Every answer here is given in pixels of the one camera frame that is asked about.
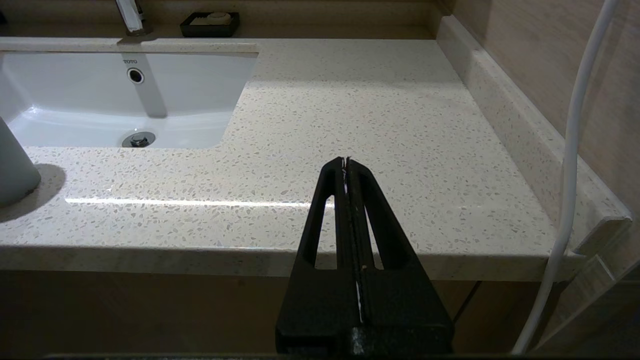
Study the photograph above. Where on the wooden vanity cabinet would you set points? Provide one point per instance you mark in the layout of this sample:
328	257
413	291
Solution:
150	310

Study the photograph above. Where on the round beige soap bar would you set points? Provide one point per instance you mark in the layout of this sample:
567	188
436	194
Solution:
215	19

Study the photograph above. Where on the chrome sink drain stopper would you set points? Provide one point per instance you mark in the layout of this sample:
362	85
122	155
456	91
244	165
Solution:
138	139

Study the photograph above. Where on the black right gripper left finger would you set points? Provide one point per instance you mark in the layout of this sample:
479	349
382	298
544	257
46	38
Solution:
305	310

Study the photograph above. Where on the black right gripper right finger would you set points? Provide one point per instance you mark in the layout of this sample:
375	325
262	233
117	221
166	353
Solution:
400	310

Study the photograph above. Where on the white ceramic sink basin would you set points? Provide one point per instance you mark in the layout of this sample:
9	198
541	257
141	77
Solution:
75	107

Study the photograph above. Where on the black soap dish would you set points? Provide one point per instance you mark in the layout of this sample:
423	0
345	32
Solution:
209	31

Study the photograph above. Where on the grey cup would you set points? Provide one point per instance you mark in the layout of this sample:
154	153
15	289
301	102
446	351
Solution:
14	172

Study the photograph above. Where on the chrome faucet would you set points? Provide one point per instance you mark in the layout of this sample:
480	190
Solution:
130	16

